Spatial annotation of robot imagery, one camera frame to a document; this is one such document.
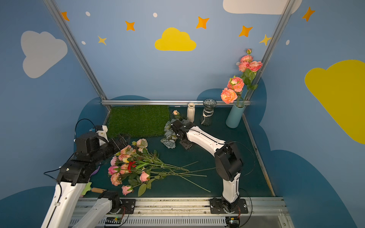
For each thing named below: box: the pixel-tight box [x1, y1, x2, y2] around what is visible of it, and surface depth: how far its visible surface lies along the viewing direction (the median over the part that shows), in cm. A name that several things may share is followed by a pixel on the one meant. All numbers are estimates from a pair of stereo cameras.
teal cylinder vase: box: [225, 102, 246, 129], surface depth 101 cm
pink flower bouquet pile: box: [107, 138, 215, 197], surface depth 86 cm
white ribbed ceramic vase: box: [187, 102, 196, 124], surface depth 103 cm
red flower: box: [127, 161, 137, 173], surface depth 85 cm
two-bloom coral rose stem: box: [220, 75, 245, 107], surface depth 66 cm
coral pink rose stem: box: [242, 60, 263, 100], surface depth 84 cm
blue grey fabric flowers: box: [160, 118, 178, 149], surface depth 95 cm
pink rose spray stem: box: [238, 48, 258, 90], surface depth 86 cm
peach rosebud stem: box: [172, 109, 184, 122], surface depth 117 cm
